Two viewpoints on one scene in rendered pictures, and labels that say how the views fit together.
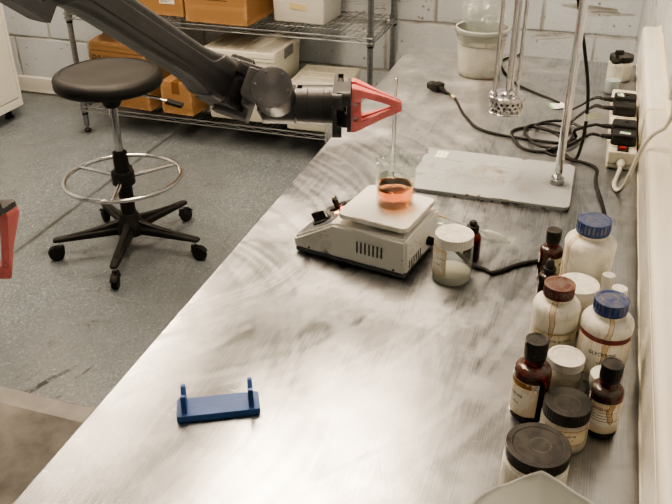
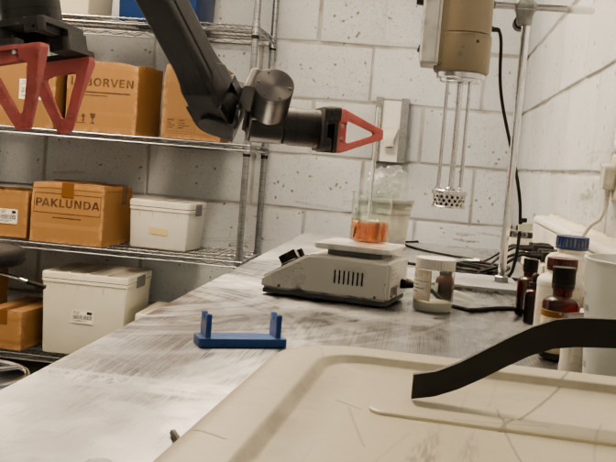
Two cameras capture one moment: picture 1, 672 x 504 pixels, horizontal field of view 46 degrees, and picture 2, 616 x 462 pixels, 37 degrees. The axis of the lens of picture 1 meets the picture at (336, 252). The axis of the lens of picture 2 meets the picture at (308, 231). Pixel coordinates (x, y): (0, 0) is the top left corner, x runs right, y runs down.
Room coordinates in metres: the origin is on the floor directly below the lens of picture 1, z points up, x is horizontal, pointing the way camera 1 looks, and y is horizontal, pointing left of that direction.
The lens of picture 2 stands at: (-0.28, 0.28, 0.96)
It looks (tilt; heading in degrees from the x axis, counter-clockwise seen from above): 4 degrees down; 349
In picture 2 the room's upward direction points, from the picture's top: 5 degrees clockwise
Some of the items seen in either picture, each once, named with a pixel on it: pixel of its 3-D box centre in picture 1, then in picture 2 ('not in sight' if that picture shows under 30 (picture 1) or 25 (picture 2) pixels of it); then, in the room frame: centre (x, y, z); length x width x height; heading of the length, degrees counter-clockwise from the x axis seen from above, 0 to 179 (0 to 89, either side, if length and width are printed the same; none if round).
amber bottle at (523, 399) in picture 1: (531, 376); (560, 313); (0.73, -0.23, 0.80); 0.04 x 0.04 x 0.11
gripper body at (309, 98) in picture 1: (320, 104); (306, 127); (1.11, 0.02, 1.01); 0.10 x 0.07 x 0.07; 178
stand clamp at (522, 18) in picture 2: not in sight; (522, 15); (1.40, -0.43, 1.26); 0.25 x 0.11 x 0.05; 72
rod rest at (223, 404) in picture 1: (217, 398); (240, 328); (0.74, 0.14, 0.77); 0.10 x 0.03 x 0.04; 99
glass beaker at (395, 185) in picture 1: (397, 182); (372, 219); (1.12, -0.10, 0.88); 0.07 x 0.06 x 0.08; 77
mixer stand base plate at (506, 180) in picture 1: (493, 177); (436, 278); (1.40, -0.31, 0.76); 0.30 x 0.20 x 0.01; 72
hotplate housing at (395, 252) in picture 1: (371, 228); (342, 271); (1.13, -0.06, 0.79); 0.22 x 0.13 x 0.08; 61
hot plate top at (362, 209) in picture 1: (387, 208); (361, 246); (1.11, -0.08, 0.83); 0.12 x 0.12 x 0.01; 61
